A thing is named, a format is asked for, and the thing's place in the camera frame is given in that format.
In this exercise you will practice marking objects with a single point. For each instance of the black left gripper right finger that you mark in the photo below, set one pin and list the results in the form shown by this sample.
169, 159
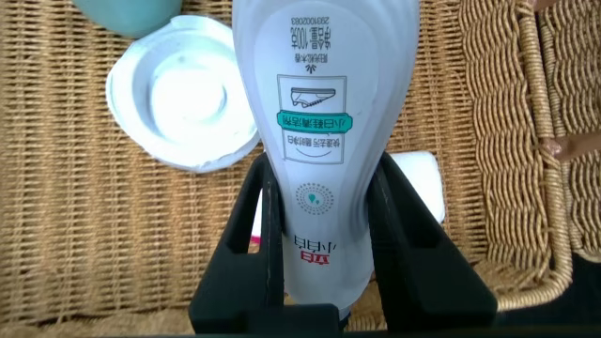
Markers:
422, 291

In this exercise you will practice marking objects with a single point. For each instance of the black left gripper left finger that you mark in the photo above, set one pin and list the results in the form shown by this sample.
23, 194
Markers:
244, 281

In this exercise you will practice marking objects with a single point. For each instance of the white shoe brush bottle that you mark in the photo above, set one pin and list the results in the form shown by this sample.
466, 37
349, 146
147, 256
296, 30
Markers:
324, 141

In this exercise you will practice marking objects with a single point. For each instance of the wicker basket with toiletries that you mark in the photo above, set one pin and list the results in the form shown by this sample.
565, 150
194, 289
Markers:
70, 211

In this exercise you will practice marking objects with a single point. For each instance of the wicker basket with food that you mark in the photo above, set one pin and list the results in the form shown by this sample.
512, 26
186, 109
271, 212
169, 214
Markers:
573, 94

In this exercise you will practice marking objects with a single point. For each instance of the white pen with pink cap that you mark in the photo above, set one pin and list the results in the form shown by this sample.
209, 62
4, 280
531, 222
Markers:
257, 211

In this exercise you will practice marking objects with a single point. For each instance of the white round dish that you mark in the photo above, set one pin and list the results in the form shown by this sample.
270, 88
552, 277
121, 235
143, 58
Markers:
188, 98

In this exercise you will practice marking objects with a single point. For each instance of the light blue mug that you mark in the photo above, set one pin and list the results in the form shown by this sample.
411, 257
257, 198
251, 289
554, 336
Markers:
127, 16

